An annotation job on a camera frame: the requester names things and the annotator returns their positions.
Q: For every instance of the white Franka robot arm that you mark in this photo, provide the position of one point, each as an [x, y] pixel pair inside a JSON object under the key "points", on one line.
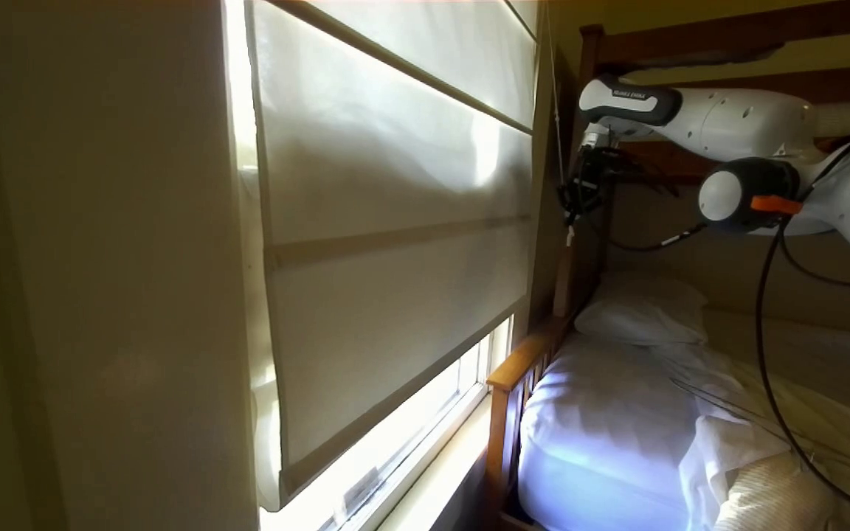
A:
{"points": [[740, 123]]}

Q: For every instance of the white roman window blind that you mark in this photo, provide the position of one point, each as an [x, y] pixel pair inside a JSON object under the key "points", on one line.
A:
{"points": [[398, 245]]}

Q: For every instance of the wooden bunk bed frame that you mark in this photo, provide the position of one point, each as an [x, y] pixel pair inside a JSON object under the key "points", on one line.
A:
{"points": [[582, 276]]}

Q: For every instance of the white pillow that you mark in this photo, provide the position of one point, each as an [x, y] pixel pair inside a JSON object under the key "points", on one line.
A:
{"points": [[641, 313]]}

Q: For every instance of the crumpled cream bed sheet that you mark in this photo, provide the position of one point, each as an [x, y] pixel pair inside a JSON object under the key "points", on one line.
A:
{"points": [[798, 461]]}

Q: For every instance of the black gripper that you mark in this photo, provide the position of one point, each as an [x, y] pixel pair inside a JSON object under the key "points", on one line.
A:
{"points": [[590, 179]]}

